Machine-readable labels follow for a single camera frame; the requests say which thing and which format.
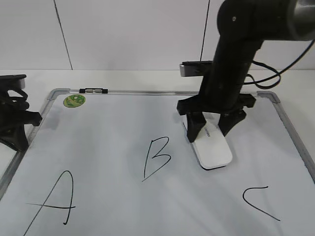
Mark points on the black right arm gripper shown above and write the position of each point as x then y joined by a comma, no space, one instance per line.
220,94

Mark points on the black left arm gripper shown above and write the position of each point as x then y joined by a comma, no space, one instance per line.
14,115

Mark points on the white whiteboard eraser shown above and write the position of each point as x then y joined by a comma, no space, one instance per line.
211,147

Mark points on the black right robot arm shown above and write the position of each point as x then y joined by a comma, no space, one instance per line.
243,26

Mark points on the green round magnet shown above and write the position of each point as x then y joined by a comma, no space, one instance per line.
74,101

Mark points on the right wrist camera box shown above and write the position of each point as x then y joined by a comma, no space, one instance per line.
195,68

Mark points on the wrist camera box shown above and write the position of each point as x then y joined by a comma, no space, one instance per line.
8,82
195,68

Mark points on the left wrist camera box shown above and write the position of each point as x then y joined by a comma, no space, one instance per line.
8,82

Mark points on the whiteboard with aluminium frame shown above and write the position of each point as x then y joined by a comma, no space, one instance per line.
121,165

